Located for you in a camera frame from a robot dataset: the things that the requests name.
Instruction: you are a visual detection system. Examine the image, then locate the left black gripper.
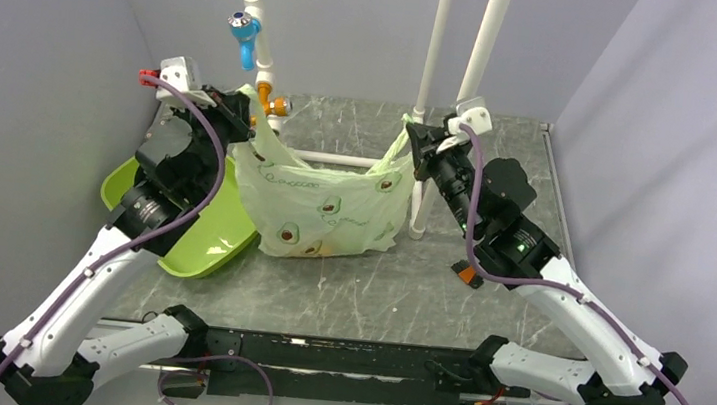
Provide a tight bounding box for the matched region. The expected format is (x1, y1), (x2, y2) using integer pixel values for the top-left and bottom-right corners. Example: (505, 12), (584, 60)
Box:
(161, 81), (261, 206)

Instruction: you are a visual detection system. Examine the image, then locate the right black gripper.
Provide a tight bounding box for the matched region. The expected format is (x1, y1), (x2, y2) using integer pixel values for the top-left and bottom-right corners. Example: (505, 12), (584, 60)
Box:
(396, 120), (493, 237)

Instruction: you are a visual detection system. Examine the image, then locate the green avocado print plastic bag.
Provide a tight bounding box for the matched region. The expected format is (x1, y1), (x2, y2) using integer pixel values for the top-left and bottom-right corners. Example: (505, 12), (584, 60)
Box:
(229, 84), (415, 258)

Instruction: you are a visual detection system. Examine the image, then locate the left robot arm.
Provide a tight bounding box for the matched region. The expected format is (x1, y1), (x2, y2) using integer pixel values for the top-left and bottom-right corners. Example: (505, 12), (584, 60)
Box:
(0, 71), (253, 405)

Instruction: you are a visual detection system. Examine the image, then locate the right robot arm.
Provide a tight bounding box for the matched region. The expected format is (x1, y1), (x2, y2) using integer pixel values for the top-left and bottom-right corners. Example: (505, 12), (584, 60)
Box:
(405, 121), (688, 405)

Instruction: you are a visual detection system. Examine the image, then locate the orange tap valve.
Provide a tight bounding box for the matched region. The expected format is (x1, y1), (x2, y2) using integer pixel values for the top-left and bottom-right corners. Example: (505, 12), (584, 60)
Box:
(256, 81), (292, 120)

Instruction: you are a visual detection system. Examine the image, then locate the blue tap valve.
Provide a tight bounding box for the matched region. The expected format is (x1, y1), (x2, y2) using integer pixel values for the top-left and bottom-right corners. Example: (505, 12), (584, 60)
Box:
(228, 11), (261, 71)

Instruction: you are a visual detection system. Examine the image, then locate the small orange black block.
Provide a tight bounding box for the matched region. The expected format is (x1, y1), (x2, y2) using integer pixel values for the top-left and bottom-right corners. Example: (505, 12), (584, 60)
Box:
(450, 260), (484, 289)

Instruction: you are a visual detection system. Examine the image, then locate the lime green plastic tray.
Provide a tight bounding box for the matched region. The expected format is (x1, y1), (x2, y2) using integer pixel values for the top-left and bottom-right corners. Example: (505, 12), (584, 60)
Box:
(99, 158), (257, 279)

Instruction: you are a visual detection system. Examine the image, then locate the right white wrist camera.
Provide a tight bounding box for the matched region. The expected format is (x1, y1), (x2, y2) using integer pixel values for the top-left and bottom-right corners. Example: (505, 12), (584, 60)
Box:
(436, 96), (493, 155)

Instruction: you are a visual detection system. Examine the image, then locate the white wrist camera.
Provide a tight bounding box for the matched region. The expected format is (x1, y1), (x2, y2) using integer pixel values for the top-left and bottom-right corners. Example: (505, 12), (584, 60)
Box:
(436, 96), (493, 155)
(138, 56), (216, 107)

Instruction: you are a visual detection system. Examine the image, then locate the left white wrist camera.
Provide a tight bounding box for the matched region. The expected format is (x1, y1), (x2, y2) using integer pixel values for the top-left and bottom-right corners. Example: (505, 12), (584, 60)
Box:
(138, 56), (216, 107)

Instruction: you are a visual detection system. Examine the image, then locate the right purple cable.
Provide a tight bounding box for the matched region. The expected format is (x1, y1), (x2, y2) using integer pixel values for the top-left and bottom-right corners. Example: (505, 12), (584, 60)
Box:
(430, 123), (717, 405)

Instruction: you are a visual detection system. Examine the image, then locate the purple cable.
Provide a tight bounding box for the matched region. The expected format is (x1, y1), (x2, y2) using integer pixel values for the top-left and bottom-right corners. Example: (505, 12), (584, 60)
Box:
(430, 123), (717, 405)
(0, 60), (236, 405)

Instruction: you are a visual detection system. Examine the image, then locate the white PVC pipe frame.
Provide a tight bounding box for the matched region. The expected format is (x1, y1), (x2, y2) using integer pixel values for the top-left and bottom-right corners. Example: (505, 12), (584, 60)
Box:
(202, 0), (519, 249)

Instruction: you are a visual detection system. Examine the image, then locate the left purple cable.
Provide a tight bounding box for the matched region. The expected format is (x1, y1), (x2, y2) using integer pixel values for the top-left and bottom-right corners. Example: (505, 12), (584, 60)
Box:
(0, 60), (236, 405)

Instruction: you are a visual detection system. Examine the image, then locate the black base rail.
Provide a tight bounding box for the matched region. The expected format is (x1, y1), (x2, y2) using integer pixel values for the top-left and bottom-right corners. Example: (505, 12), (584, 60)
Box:
(134, 316), (536, 405)

